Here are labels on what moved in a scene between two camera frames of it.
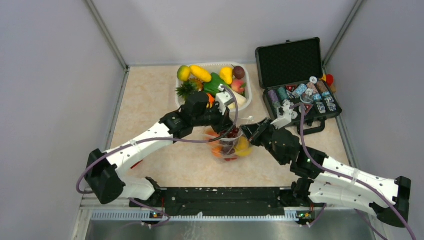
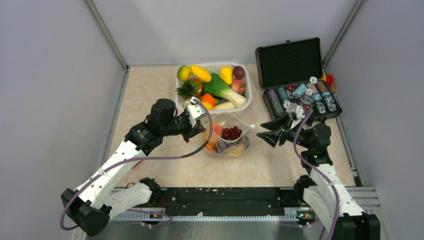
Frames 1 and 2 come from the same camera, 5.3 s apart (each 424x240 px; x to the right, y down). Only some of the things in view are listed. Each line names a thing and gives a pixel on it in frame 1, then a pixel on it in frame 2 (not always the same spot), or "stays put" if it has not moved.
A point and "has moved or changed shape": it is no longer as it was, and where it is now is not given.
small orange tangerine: (211, 99) stays put
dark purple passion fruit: (238, 72) stays put
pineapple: (197, 84) stays put
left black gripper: (225, 122) to (192, 131)
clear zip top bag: (231, 145) has moved or changed shape
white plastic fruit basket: (213, 67) stays put
